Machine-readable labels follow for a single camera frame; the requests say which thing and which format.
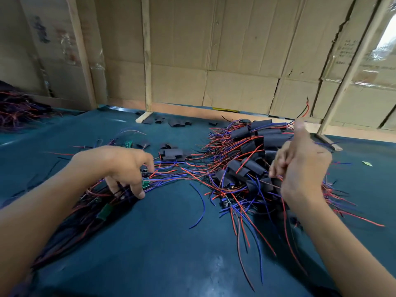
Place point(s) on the wide wooden post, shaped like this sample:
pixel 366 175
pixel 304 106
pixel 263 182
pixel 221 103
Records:
pixel 80 52

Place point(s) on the pile of sleeved wired boards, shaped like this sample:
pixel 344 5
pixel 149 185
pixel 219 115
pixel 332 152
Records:
pixel 247 167

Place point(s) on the person's left hand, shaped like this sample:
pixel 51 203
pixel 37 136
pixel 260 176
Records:
pixel 117 170

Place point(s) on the small green scrap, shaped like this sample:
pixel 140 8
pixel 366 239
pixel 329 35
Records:
pixel 367 163

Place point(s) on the person's right hand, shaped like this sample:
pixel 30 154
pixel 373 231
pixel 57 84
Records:
pixel 303 167

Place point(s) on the thin wooden post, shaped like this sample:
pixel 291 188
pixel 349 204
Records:
pixel 146 52

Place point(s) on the pile of black sleeve pieces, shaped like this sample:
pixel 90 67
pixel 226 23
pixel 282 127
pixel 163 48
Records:
pixel 172 153

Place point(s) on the clear plastic sheet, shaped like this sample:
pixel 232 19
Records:
pixel 387 46

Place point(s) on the pale slanted wooden post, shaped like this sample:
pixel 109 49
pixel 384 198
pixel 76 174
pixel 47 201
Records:
pixel 356 65

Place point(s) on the wooden ledge board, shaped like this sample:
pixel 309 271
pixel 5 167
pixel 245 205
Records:
pixel 185 111

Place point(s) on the yellow strip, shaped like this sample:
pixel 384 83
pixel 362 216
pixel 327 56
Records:
pixel 226 110

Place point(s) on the person's right forearm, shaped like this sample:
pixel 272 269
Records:
pixel 352 250

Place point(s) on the person's left forearm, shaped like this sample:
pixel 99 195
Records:
pixel 31 225

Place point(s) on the pile of unsleeved wired boards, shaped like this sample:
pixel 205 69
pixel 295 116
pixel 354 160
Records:
pixel 93 207

